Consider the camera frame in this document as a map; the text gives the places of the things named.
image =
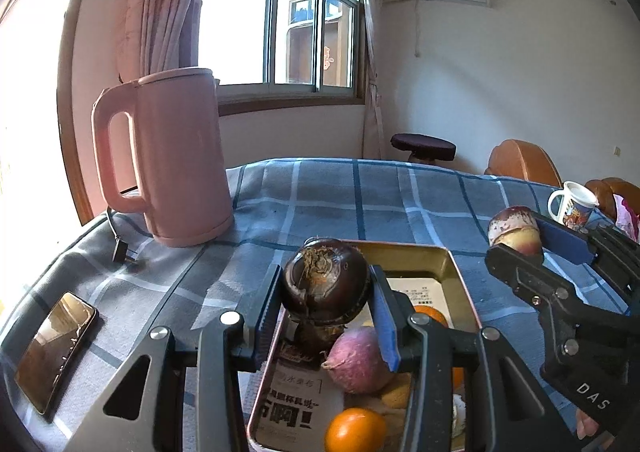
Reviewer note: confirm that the pink metal tin box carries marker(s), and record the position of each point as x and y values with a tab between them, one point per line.
336	388

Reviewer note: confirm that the blue plaid tablecloth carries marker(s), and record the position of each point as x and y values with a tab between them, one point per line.
277	205

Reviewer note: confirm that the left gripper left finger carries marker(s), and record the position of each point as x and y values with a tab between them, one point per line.
141	408

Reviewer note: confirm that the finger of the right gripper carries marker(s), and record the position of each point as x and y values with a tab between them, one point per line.
604	248
540	276

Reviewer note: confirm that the right hand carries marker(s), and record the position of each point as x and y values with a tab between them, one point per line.
587	427

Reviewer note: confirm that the window with brown frame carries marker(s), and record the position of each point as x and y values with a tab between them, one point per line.
277	53

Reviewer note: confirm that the pink left curtain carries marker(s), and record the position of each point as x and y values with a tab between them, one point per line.
160	1

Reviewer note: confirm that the pink right curtain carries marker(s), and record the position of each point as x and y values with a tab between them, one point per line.
373	140

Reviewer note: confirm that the purple round onion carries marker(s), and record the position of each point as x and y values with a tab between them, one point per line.
355	363

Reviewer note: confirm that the smartphone on table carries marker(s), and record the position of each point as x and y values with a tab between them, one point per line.
43	366

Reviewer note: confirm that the brown leather chair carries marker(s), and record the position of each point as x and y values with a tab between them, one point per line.
523	160

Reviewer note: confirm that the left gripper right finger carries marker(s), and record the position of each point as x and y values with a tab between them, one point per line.
506	409

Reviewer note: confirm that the pink electric kettle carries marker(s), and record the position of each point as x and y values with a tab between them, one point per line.
174	133

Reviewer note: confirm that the dark round stool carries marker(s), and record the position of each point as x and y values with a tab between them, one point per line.
424	149

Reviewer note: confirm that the white cartoon mug with lid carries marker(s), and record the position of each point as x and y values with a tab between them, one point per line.
572	205

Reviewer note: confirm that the brown leather sofa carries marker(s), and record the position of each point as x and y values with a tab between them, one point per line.
605	188

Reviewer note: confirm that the dark water chestnut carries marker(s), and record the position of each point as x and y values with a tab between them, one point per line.
311	344
326	283

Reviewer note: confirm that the pink curtain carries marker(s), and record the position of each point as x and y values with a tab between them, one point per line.
373	140
160	1

